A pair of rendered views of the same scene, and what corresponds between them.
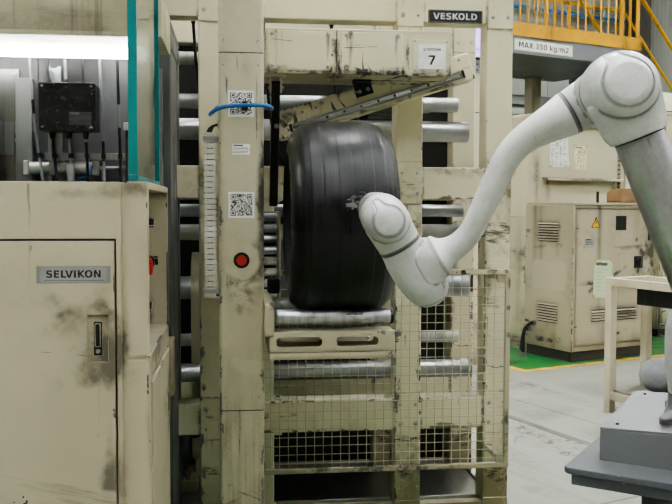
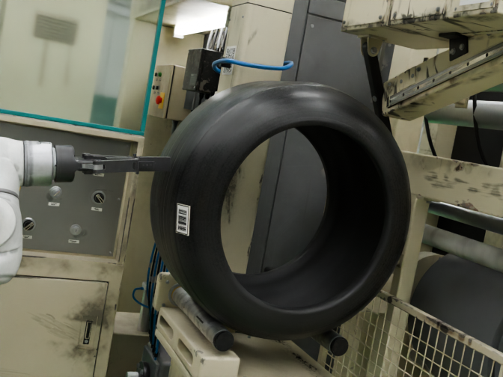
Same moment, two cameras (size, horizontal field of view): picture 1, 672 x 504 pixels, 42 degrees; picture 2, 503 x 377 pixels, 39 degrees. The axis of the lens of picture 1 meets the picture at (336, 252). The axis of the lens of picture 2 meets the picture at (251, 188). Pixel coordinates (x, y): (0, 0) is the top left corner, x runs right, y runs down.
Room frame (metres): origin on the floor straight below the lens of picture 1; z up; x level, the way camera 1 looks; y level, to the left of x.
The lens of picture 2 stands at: (2.14, -1.55, 1.36)
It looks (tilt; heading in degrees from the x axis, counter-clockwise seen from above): 5 degrees down; 74
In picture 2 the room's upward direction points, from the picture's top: 10 degrees clockwise
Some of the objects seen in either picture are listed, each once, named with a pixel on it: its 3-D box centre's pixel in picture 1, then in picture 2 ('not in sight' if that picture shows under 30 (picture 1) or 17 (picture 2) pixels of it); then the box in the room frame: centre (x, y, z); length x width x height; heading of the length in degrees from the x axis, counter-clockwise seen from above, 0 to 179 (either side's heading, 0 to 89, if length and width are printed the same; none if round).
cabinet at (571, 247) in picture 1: (589, 278); not in sight; (7.25, -2.10, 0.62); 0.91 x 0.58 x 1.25; 119
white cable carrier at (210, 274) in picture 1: (211, 215); not in sight; (2.57, 0.36, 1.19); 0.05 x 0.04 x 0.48; 7
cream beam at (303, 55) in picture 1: (355, 58); (453, 4); (2.97, -0.06, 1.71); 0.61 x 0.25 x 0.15; 97
